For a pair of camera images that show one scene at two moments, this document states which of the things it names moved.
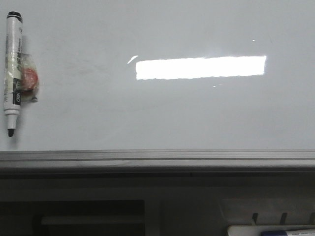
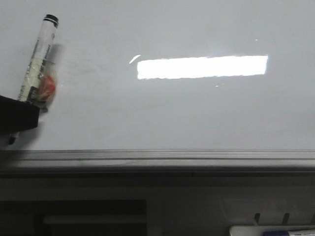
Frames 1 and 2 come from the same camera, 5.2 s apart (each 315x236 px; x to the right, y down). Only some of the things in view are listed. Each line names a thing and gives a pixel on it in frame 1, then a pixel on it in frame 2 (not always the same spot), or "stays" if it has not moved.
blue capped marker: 299,232 stays
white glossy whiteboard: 156,75 stays
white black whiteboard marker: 13,70 to 28,91
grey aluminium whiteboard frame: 158,163 stays
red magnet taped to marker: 30,77 to 47,87
